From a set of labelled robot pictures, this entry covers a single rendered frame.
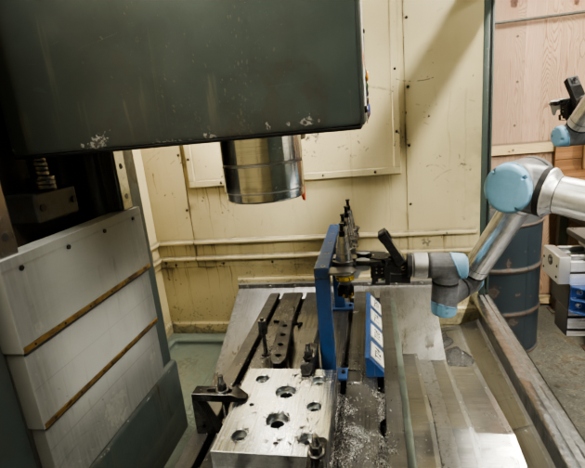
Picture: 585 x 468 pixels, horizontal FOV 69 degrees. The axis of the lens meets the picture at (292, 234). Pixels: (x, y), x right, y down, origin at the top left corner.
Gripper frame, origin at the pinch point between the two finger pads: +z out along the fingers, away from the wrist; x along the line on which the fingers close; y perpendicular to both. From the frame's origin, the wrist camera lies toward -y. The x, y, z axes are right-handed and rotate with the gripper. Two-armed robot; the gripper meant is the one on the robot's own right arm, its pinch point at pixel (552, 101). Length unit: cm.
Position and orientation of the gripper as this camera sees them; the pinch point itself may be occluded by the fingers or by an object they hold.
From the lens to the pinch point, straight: 215.7
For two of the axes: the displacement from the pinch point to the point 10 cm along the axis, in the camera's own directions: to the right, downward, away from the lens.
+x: 9.7, -2.4, 0.1
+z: -0.7, -2.5, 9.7
